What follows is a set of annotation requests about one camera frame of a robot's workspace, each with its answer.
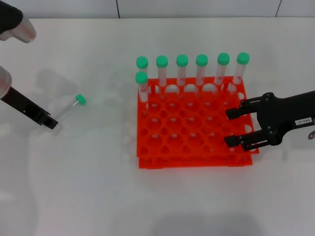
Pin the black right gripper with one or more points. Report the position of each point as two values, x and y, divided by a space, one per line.
285 113

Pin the clear green-capped test tube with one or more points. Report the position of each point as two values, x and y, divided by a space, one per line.
162 61
142 62
182 60
141 77
223 59
243 58
202 60
80 99

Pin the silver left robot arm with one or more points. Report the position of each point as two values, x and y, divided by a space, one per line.
4 82

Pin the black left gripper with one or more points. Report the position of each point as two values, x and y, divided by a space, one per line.
22 103

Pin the orange plastic test tube rack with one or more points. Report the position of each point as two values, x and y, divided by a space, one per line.
192 127

